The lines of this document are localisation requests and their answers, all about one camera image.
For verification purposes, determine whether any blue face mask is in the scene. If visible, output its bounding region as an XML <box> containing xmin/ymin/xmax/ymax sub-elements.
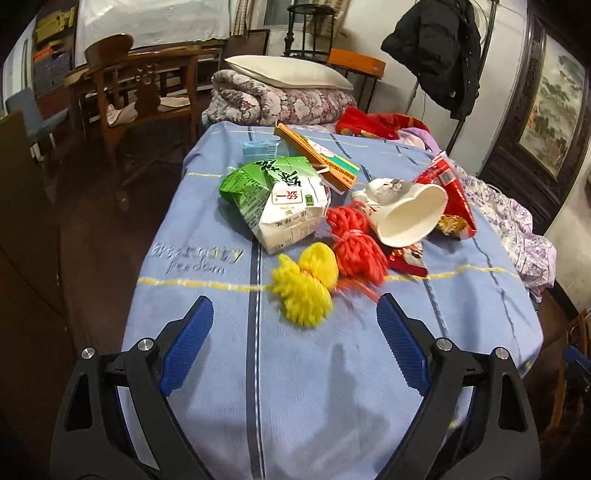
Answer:
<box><xmin>243</xmin><ymin>138</ymin><xmax>289</xmax><ymax>162</ymax></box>

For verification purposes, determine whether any plain purple cloth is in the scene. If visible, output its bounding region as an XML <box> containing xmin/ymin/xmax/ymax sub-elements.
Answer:
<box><xmin>399</xmin><ymin>128</ymin><xmax>439</xmax><ymax>151</ymax></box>

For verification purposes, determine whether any red snack packet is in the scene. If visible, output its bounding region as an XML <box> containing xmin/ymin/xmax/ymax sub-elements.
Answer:
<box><xmin>413</xmin><ymin>152</ymin><xmax>477</xmax><ymax>240</ymax></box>

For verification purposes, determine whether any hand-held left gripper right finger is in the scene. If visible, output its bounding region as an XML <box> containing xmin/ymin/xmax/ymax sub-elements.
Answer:
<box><xmin>376</xmin><ymin>294</ymin><xmax>542</xmax><ymax>480</ymax></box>

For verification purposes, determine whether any wooden table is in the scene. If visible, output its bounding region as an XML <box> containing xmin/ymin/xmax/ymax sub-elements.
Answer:
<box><xmin>65</xmin><ymin>46</ymin><xmax>223</xmax><ymax>121</ymax></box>

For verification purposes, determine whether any black round metal stand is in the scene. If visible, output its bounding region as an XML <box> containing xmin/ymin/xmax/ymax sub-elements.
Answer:
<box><xmin>283</xmin><ymin>4</ymin><xmax>340</xmax><ymax>63</ymax></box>

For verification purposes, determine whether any red blanket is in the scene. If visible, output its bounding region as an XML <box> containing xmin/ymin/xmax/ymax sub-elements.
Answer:
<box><xmin>335</xmin><ymin>107</ymin><xmax>430</xmax><ymax>140</ymax></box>

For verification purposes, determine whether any dark leaning picture frame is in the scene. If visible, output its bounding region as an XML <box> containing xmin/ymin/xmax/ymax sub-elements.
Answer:
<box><xmin>222</xmin><ymin>28</ymin><xmax>271</xmax><ymax>61</ymax></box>

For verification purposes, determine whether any long orange cardboard box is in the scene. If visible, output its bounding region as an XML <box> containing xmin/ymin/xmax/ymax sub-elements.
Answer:
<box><xmin>273</xmin><ymin>123</ymin><xmax>361</xmax><ymax>195</ymax></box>

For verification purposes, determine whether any patterned curtain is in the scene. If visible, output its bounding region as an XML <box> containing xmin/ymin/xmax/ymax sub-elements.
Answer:
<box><xmin>231</xmin><ymin>0</ymin><xmax>264</xmax><ymax>38</ymax></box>

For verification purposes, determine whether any white paper cup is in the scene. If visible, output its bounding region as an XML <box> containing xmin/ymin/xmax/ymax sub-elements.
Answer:
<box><xmin>367</xmin><ymin>184</ymin><xmax>450</xmax><ymax>248</ymax></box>

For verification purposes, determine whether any brown wooden stool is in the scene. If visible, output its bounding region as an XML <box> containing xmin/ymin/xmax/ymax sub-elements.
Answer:
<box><xmin>545</xmin><ymin>309</ymin><xmax>591</xmax><ymax>439</ymax></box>

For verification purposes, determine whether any blue upholstered chair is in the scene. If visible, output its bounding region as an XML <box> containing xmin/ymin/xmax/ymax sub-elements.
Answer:
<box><xmin>6</xmin><ymin>88</ymin><xmax>70</xmax><ymax>160</ymax></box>

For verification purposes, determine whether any purple floral quilt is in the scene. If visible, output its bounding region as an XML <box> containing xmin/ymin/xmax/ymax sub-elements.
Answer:
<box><xmin>443</xmin><ymin>152</ymin><xmax>557</xmax><ymax>289</ymax></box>

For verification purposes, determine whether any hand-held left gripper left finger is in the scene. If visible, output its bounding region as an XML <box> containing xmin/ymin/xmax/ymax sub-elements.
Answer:
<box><xmin>50</xmin><ymin>295</ymin><xmax>215</xmax><ymax>480</ymax></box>

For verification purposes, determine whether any black padded jacket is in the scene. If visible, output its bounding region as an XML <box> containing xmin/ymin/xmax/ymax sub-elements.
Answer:
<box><xmin>381</xmin><ymin>0</ymin><xmax>483</xmax><ymax>121</ymax></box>

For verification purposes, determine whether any small red wrapper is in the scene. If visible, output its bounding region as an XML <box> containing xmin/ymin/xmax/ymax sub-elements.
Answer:
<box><xmin>387</xmin><ymin>242</ymin><xmax>428</xmax><ymax>278</ymax></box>

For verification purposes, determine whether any brown wooden cabinet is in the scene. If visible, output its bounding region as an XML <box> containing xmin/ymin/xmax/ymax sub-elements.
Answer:
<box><xmin>0</xmin><ymin>111</ymin><xmax>65</xmax><ymax>324</ymax></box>

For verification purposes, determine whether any white lace cover cloth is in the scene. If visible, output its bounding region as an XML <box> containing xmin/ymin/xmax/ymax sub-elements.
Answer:
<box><xmin>74</xmin><ymin>0</ymin><xmax>232</xmax><ymax>54</ymax></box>

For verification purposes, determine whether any dark framed landscape painting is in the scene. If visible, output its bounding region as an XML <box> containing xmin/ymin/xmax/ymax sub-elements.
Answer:
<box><xmin>480</xmin><ymin>14</ymin><xmax>591</xmax><ymax>232</ymax></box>

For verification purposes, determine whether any red yarn pompom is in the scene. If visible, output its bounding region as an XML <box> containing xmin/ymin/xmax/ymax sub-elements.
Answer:
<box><xmin>325</xmin><ymin>205</ymin><xmax>389</xmax><ymax>287</ymax></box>

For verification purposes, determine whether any bookshelf with books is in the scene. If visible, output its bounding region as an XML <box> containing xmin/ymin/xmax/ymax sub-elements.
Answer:
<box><xmin>30</xmin><ymin>0</ymin><xmax>79</xmax><ymax>100</ymax></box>

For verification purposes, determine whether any wooden armchair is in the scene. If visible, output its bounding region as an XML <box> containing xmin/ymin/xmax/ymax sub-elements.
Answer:
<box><xmin>84</xmin><ymin>33</ymin><xmax>201</xmax><ymax>210</ymax></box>

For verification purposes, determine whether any yellow yarn pompom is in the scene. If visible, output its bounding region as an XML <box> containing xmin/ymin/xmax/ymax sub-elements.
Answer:
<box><xmin>271</xmin><ymin>241</ymin><xmax>340</xmax><ymax>329</ymax></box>

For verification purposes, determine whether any folded dark floral quilt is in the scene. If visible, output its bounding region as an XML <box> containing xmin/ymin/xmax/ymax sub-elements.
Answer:
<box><xmin>203</xmin><ymin>70</ymin><xmax>358</xmax><ymax>127</ymax></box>

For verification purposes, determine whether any green and white carton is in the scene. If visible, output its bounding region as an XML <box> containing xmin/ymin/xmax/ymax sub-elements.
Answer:
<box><xmin>218</xmin><ymin>156</ymin><xmax>332</xmax><ymax>256</ymax></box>

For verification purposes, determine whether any white pillow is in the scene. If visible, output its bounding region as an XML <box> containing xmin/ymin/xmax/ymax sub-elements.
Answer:
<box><xmin>224</xmin><ymin>55</ymin><xmax>354</xmax><ymax>90</ymax></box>

